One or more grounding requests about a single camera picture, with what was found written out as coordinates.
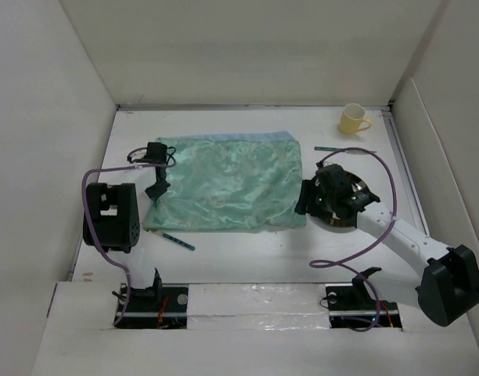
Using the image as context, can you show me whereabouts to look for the dark rimmed cream plate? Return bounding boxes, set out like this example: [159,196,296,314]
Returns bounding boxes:
[308,172,370,232]

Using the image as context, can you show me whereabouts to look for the yellow cup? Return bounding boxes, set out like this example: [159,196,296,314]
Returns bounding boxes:
[338,103,373,136]

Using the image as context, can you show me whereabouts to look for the green patterned cloth napkin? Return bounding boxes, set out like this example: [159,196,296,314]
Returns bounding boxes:
[143,132,307,232]

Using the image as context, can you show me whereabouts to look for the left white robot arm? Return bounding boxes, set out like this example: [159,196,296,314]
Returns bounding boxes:
[81,142,175,311]

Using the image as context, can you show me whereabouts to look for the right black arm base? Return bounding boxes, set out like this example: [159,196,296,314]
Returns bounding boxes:
[319,267,402,332]

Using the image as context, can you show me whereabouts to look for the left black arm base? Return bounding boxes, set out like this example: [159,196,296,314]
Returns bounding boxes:
[112,271,189,330]

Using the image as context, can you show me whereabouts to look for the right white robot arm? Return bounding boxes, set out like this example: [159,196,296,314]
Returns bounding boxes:
[295,164,479,327]

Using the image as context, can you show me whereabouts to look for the silver table knife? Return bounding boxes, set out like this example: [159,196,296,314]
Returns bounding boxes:
[313,146,376,155]

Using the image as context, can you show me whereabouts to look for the fork with teal handle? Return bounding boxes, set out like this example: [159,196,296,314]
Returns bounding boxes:
[142,226,196,251]

